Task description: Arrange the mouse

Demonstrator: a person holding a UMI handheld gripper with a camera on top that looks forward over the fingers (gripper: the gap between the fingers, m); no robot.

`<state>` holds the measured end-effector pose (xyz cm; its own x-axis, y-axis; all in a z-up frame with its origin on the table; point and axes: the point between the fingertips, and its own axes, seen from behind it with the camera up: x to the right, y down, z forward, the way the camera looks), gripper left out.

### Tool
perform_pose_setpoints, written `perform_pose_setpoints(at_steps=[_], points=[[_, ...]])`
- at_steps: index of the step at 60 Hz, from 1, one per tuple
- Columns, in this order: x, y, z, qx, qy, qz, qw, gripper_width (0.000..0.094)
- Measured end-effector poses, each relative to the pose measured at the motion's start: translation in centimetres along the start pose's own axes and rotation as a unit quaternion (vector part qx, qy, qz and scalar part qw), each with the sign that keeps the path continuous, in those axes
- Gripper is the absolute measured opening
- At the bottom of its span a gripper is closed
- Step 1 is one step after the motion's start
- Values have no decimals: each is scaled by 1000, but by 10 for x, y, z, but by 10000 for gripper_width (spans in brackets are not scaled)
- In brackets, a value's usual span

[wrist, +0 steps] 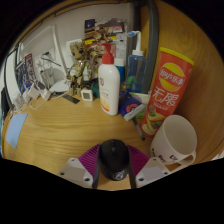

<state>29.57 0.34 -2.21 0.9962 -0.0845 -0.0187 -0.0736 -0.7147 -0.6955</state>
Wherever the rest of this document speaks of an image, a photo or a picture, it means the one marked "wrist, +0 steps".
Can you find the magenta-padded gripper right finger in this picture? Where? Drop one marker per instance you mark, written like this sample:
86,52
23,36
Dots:
151,170

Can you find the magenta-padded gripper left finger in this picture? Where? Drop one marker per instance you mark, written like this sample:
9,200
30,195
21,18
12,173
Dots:
75,170

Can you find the black computer mouse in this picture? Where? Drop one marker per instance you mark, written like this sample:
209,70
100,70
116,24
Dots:
114,156

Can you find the light blue mouse pad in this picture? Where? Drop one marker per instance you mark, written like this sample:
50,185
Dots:
16,128

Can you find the white printed mug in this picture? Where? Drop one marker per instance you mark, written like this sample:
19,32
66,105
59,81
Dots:
173,140

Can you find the dark pen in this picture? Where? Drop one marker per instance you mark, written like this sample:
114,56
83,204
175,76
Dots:
138,128

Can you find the blue and white packet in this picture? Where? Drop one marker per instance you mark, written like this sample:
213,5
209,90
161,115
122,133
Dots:
130,106

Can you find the flat black ruler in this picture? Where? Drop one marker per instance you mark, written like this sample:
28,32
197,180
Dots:
71,99

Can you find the small white cube clock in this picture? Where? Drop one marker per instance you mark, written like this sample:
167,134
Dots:
87,95

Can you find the green round container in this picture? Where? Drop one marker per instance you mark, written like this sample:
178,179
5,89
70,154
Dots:
96,89

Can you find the red chip can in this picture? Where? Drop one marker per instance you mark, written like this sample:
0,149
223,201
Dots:
168,86

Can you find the white red-pump lotion bottle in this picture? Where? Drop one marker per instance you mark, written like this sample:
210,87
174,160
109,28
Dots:
109,86

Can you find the clear blue spray bottle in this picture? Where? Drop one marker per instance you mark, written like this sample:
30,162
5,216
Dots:
136,71

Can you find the golden brown action figure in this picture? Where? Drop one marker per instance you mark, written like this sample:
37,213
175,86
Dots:
80,70

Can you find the colourful figure box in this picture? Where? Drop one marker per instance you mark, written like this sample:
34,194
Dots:
105,30

